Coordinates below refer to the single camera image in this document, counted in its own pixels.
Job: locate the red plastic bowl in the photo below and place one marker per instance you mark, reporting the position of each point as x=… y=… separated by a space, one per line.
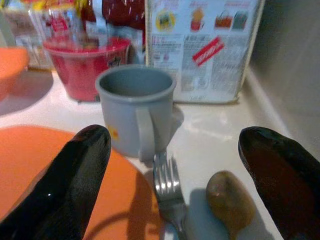
x=80 y=72

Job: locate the orange plastic plate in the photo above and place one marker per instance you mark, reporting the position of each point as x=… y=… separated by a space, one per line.
x=122 y=190

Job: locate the wooden spoon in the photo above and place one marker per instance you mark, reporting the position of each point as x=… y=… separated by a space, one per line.
x=230 y=202

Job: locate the grey plastic mug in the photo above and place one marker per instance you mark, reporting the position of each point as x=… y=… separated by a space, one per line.
x=130 y=110

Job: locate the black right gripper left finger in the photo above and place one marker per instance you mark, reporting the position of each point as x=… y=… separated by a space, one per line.
x=65 y=190

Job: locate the silver metal fork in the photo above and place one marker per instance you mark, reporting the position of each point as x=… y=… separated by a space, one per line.
x=168 y=190

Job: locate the red snack bag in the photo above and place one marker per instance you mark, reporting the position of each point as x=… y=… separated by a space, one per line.
x=120 y=17

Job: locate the white printed package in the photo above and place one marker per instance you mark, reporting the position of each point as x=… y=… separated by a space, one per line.
x=212 y=50

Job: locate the clear printed snack bag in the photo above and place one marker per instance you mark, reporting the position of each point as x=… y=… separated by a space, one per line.
x=37 y=27

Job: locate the orange plastic bowl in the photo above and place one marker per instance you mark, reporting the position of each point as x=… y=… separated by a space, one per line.
x=10 y=67

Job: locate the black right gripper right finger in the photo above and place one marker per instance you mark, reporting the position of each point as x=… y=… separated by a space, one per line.
x=285 y=180

